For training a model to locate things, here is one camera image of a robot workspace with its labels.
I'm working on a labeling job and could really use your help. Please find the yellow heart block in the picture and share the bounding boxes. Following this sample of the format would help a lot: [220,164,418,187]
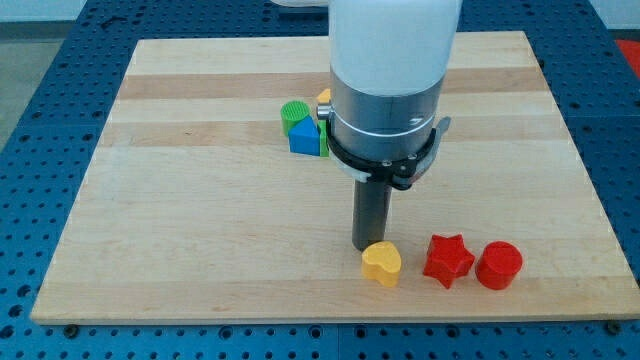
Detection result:
[361,241,402,287]

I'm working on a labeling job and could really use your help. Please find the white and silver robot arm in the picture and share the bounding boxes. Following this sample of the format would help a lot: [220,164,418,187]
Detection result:
[329,0,462,161]

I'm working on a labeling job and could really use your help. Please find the green block behind arm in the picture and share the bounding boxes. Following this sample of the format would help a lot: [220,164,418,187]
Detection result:
[317,120,329,157]

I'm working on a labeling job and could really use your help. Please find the yellow block behind arm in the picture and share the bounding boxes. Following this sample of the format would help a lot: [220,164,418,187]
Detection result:
[316,88,331,104]

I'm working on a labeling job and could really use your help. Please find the red star block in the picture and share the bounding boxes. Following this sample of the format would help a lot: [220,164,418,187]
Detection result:
[423,234,475,289]

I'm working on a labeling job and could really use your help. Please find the blue triangle block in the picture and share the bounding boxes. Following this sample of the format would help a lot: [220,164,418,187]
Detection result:
[288,116,320,156]

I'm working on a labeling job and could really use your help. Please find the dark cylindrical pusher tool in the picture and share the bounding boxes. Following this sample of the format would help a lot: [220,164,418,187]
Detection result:
[352,181,392,251]

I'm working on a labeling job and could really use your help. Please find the green cylinder block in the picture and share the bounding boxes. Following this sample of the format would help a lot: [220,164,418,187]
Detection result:
[280,100,310,136]

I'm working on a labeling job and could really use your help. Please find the light wooden board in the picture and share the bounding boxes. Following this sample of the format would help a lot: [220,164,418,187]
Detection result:
[31,32,639,325]

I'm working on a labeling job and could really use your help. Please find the red cylinder block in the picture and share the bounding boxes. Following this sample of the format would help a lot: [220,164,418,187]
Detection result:
[475,241,523,290]

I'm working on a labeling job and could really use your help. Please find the black clamp ring with lever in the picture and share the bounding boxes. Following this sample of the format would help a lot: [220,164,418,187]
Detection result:
[325,116,452,192]

